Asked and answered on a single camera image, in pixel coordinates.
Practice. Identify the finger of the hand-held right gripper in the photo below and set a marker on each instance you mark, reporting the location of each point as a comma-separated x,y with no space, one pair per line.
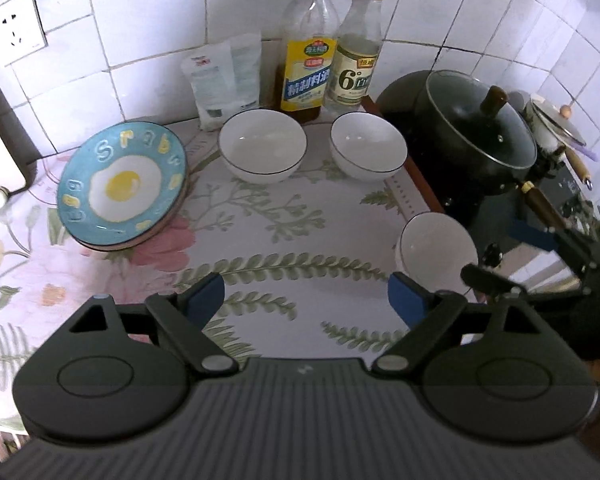
532,234
495,285

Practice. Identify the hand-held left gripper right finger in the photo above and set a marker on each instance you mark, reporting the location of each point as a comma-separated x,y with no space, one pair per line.
409,300

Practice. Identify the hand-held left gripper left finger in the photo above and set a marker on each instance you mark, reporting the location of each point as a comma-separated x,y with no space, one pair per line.
205,300

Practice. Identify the white black-rimmed bowl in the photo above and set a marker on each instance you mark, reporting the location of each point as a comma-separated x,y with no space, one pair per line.
262,142
369,142
432,250

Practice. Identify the blue fried egg plate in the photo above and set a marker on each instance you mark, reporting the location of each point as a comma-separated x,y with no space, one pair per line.
125,185

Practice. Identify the black gas stove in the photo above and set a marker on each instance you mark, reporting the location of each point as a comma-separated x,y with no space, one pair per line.
565,185

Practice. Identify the small white enamel pot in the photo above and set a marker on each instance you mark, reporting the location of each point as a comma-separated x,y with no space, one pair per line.
547,132

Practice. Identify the floral tablecloth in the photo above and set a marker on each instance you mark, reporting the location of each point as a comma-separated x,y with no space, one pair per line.
290,230

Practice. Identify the black cooking pot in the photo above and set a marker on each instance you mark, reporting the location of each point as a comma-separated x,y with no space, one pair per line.
450,160

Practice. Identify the glass pot lid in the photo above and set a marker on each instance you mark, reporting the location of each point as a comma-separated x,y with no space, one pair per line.
470,120

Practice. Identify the clear plastic bag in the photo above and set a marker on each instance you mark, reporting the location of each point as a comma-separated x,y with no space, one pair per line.
210,85
247,70

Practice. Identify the yellow-capped vinegar bottle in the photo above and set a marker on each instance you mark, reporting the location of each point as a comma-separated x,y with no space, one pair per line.
352,75

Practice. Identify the brown-capped cooking wine bottle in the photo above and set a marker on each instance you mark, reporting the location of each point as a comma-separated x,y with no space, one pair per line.
307,75

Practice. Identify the white cutting board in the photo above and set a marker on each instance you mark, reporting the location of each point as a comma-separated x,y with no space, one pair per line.
0,150

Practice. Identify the white wall socket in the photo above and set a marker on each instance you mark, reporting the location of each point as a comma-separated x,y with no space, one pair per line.
10,30

